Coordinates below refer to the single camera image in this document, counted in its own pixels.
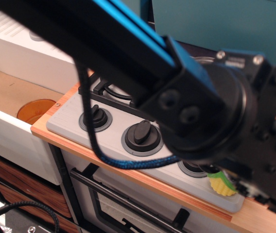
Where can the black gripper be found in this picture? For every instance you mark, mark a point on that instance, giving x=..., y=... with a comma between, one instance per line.
x=246, y=150

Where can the toy corncob with green husk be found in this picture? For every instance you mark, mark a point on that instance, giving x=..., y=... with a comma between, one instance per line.
x=221, y=184

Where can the stainless steel pot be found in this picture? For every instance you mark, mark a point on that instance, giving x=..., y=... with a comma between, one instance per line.
x=204, y=60

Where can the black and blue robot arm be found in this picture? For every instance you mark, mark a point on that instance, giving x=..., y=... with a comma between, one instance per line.
x=220, y=116

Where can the right black stove knob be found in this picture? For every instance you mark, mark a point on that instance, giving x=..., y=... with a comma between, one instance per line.
x=191, y=170

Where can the black stove knob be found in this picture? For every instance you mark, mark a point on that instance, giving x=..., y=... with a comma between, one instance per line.
x=191, y=170
x=102, y=119
x=142, y=139

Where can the middle black stove knob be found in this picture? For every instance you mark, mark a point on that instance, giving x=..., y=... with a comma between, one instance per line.
x=142, y=139

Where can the left black stove knob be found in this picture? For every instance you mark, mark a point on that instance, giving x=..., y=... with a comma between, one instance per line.
x=102, y=119

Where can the right teal cabinet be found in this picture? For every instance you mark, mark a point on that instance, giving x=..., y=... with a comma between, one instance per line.
x=220, y=24

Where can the teal cabinet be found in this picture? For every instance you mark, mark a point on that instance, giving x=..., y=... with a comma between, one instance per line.
x=139, y=7
x=220, y=24

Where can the left black burner grate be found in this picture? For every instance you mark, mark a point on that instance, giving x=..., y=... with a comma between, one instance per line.
x=104, y=92

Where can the left teal cabinet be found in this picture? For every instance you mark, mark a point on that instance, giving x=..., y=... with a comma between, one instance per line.
x=139, y=7

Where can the orange plastic plate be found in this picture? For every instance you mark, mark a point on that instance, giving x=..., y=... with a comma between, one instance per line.
x=34, y=110

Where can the wooden drawer front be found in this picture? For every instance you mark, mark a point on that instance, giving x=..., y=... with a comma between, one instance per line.
x=17, y=184

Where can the white toy sink unit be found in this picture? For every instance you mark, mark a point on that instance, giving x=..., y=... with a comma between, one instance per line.
x=29, y=70

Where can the grey toy faucet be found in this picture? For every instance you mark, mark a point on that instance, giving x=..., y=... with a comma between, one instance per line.
x=35, y=37

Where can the oven door with black handle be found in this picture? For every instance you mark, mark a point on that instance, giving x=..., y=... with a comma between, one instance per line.
x=124, y=215

